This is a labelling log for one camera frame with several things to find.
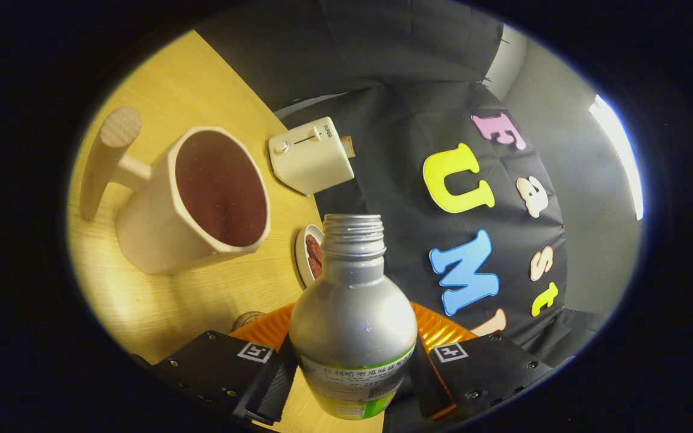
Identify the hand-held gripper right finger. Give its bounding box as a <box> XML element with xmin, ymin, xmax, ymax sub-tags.
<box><xmin>410</xmin><ymin>302</ymin><xmax>555</xmax><ymax>422</ymax></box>

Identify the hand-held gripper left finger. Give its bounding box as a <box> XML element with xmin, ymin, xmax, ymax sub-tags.
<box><xmin>133</xmin><ymin>301</ymin><xmax>299</xmax><ymax>426</ymax></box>

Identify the round cork coaster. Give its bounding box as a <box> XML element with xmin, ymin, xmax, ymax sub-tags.
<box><xmin>232</xmin><ymin>311</ymin><xmax>266</xmax><ymax>332</ymax></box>

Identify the silver bottle with green label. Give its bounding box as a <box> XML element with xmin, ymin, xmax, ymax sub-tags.
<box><xmin>288</xmin><ymin>214</ymin><xmax>418</xmax><ymax>420</ymax></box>

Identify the beige cup with wooden handle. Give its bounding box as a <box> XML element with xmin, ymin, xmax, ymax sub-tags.
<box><xmin>79</xmin><ymin>106</ymin><xmax>272</xmax><ymax>276</ymax></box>

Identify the wooden table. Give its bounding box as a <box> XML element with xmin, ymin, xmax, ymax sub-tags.
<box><xmin>67</xmin><ymin>30</ymin><xmax>383</xmax><ymax>433</ymax></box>

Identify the small white plate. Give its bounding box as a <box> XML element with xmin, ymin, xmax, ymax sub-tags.
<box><xmin>295</xmin><ymin>224</ymin><xmax>327</xmax><ymax>289</ymax></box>

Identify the white toaster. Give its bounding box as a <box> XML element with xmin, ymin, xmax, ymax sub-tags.
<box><xmin>268</xmin><ymin>116</ymin><xmax>356</xmax><ymax>197</ymax></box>

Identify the black backdrop cloth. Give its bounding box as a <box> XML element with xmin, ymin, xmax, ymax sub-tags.
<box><xmin>193</xmin><ymin>0</ymin><xmax>609</xmax><ymax>433</ymax></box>

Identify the ceiling light panel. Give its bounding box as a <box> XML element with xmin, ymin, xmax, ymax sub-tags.
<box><xmin>589</xmin><ymin>94</ymin><xmax>645</xmax><ymax>221</ymax></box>

